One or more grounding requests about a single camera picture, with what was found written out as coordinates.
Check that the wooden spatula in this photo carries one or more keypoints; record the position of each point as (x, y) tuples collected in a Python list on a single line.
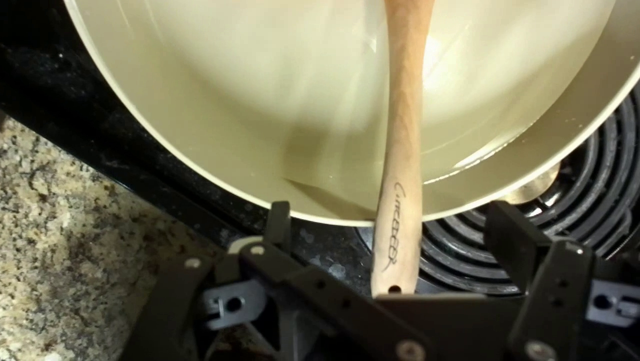
[(402, 132)]

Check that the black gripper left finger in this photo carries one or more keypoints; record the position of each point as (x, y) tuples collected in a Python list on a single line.
[(326, 287)]

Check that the black electric stove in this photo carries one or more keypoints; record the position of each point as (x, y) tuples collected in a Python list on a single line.
[(587, 194)]

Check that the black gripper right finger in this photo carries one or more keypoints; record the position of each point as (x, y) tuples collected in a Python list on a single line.
[(561, 287)]

